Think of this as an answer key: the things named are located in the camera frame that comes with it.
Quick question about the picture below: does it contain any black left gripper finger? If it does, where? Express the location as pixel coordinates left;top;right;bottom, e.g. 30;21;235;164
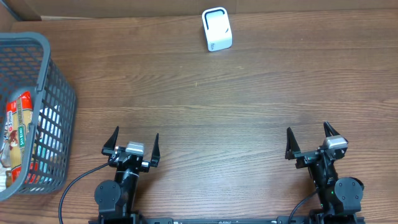
150;134;160;167
103;126;119;150

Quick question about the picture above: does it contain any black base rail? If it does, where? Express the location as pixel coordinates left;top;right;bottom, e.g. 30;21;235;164
88;216;366;224

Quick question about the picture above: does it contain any orange spaghetti packet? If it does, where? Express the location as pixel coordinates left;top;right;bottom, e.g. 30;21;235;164
1;91;33;191

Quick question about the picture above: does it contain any grey plastic mesh basket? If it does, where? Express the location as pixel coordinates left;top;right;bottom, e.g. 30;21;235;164
1;32;77;201

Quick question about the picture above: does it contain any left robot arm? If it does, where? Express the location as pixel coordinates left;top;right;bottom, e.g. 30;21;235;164
94;128;160;224

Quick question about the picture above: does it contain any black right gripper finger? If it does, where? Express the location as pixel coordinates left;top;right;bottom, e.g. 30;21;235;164
323;121;340;137
285;128;301;160

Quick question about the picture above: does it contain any white barcode scanner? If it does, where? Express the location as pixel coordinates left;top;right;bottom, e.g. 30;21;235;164
201;7;233;52

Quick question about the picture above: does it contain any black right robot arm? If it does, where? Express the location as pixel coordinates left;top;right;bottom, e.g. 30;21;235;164
285;121;365;223

